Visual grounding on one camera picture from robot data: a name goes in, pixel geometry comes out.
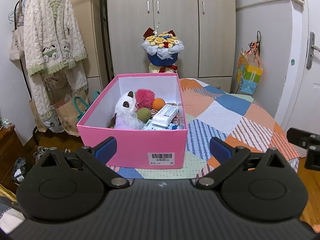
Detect wire hanger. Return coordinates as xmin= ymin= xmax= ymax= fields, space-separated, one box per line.
xmin=7 ymin=0 xmax=25 ymax=24

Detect printed blanket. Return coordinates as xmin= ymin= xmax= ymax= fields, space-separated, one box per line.
xmin=0 ymin=185 xmax=25 ymax=233

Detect white plush toy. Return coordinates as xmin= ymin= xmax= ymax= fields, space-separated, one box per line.
xmin=109 ymin=91 xmax=137 ymax=128

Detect dark bag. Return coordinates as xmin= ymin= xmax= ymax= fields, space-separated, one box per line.
xmin=14 ymin=157 xmax=34 ymax=183

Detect orange ball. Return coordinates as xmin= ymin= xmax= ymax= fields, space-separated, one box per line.
xmin=151 ymin=97 xmax=166 ymax=111

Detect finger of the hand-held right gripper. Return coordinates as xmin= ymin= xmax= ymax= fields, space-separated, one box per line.
xmin=286 ymin=127 xmax=320 ymax=147
xmin=304 ymin=145 xmax=320 ymax=172

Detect colourful gift bag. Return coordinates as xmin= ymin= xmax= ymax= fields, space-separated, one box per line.
xmin=237 ymin=52 xmax=263 ymax=95

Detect beige narrow cabinet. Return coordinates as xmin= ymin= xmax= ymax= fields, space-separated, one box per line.
xmin=56 ymin=0 xmax=110 ymax=93

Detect pink floral scrunchie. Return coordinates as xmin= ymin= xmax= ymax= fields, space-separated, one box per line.
xmin=171 ymin=102 xmax=181 ymax=125

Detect black clothes rack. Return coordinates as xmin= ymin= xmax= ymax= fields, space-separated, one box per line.
xmin=15 ymin=0 xmax=50 ymax=146

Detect beige wardrobe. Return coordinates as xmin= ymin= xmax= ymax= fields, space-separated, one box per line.
xmin=104 ymin=0 xmax=237 ymax=93

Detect white patterned bag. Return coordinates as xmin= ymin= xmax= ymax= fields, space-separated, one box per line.
xmin=42 ymin=115 xmax=65 ymax=133

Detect green ball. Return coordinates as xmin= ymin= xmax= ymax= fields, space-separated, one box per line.
xmin=136 ymin=107 xmax=152 ymax=122

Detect orange and black strings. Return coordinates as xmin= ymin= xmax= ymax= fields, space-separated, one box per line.
xmin=247 ymin=31 xmax=262 ymax=60

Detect white tissue packet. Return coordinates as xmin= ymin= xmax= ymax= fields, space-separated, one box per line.
xmin=152 ymin=104 xmax=179 ymax=127

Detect grey shoe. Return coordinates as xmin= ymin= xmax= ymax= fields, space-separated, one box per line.
xmin=34 ymin=146 xmax=50 ymax=159

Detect wooden cabinet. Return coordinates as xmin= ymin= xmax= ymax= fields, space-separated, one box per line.
xmin=0 ymin=124 xmax=25 ymax=193

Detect patchwork tablecloth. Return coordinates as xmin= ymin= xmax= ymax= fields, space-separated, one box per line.
xmin=105 ymin=77 xmax=300 ymax=180

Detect canvas tote bag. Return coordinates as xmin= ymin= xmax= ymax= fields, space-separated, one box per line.
xmin=9 ymin=5 xmax=25 ymax=61

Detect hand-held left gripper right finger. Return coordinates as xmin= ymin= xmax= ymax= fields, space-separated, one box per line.
xmin=195 ymin=137 xmax=288 ymax=189

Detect fluffy white pajama pants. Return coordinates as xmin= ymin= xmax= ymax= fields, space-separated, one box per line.
xmin=30 ymin=61 xmax=89 ymax=120

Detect brown paper bag teal handles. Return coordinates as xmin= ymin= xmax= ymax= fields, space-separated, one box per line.
xmin=54 ymin=90 xmax=90 ymax=137

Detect pink cardboard box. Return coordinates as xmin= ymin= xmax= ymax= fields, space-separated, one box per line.
xmin=76 ymin=73 xmax=188 ymax=169

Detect fluffy white pajama jacket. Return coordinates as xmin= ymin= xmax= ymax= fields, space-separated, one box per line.
xmin=24 ymin=0 xmax=87 ymax=77

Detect flower bouquet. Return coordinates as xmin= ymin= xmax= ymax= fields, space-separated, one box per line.
xmin=141 ymin=26 xmax=185 ymax=74

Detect plain brown paper bag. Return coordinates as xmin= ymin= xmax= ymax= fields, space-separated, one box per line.
xmin=29 ymin=99 xmax=48 ymax=133

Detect white door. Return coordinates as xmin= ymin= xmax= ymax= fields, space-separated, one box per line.
xmin=275 ymin=0 xmax=320 ymax=135

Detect lavender cloth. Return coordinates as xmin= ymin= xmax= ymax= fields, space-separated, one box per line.
xmin=115 ymin=117 xmax=128 ymax=129

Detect white mesh bath pouf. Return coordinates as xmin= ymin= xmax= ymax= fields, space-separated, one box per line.
xmin=117 ymin=112 xmax=145 ymax=130

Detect pink fuzzy ball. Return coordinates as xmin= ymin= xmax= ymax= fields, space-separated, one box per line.
xmin=135 ymin=89 xmax=156 ymax=110

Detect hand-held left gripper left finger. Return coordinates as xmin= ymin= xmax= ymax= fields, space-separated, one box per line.
xmin=35 ymin=136 xmax=130 ymax=188

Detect metal door handle plate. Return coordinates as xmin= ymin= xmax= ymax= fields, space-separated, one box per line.
xmin=306 ymin=32 xmax=320 ymax=69

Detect wet wipes pack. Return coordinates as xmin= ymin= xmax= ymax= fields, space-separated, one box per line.
xmin=142 ymin=120 xmax=180 ymax=131

